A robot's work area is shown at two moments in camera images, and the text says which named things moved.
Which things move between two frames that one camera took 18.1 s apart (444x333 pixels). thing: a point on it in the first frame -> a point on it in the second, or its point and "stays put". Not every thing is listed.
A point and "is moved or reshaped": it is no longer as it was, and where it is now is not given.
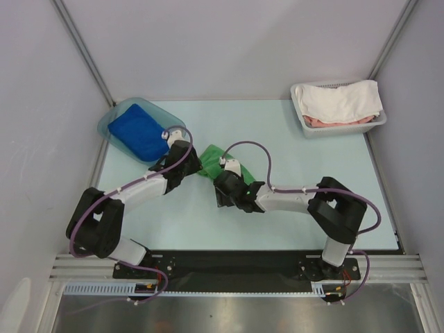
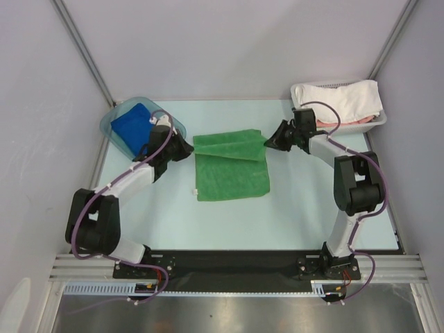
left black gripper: x=195 y=163 -> x=186 y=148
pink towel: x=311 y=122 stays put
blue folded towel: x=141 y=133 stays put
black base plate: x=238 y=270 stays put
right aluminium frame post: x=394 y=37 stays put
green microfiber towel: x=214 y=160 is moved or reshaped
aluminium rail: x=373 y=268 stays put
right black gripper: x=223 y=187 -> x=286 y=133
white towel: x=352 y=102 stays put
